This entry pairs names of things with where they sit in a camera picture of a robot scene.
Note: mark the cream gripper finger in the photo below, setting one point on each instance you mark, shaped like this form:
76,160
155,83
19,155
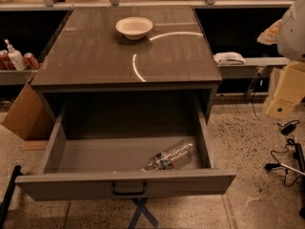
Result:
286,90
270,35

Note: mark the clear plastic water bottle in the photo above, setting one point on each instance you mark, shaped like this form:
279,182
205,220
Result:
177,156

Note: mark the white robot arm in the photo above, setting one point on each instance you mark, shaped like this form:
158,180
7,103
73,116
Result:
291,39

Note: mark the grey open top drawer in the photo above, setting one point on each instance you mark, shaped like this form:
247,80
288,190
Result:
94,144

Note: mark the white pump bottle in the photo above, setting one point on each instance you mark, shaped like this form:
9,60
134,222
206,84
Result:
16,57

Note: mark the black power adapter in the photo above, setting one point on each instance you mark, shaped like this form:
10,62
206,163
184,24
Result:
288,129

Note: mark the folded white cloth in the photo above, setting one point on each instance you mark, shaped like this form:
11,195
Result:
228,58

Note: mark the white paper bowl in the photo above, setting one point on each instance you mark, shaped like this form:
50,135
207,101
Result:
134,28

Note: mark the grey wooden cabinet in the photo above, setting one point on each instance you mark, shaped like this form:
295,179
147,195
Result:
91,60

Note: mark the brown cardboard box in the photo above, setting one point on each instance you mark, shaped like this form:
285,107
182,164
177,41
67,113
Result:
28,117

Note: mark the red soda can at edge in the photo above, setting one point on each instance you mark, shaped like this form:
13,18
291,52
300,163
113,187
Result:
5,62

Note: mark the black bar lower left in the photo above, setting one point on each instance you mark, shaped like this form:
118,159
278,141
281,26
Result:
5,204

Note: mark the black drawer handle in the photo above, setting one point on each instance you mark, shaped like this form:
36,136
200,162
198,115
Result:
129,189

